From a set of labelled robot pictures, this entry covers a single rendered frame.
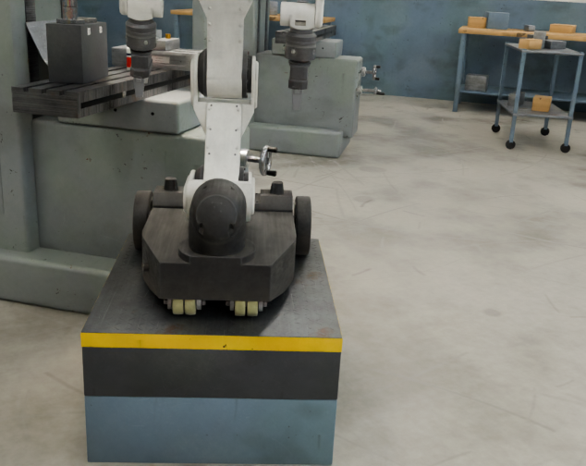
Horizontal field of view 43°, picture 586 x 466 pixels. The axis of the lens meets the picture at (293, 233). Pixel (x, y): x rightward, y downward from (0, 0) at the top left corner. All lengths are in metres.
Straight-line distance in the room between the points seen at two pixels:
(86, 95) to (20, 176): 0.72
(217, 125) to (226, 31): 0.27
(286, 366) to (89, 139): 1.34
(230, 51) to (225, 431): 1.07
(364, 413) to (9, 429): 1.07
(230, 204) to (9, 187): 1.37
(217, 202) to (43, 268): 1.26
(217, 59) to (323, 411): 1.04
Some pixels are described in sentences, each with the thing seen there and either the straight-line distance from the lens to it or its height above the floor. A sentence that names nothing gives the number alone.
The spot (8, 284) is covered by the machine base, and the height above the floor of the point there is 0.08.
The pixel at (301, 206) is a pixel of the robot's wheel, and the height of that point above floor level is 0.58.
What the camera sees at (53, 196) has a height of 0.43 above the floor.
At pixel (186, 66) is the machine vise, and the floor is 0.95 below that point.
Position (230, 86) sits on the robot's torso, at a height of 0.98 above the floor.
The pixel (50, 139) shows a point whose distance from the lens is 3.02.
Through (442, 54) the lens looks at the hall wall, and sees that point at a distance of 9.17.
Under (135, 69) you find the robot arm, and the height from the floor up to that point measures 1.01.
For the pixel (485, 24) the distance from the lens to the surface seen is 8.65.
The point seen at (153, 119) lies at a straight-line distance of 2.78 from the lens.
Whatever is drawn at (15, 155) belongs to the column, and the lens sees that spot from 3.04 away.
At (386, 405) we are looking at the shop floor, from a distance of 2.47.
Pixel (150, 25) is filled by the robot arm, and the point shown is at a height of 1.14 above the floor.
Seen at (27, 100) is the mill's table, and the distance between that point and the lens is 2.48.
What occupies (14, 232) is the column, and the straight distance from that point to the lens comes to 3.15.
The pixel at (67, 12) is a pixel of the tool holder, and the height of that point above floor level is 1.15.
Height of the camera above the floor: 1.29
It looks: 19 degrees down
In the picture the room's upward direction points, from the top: 3 degrees clockwise
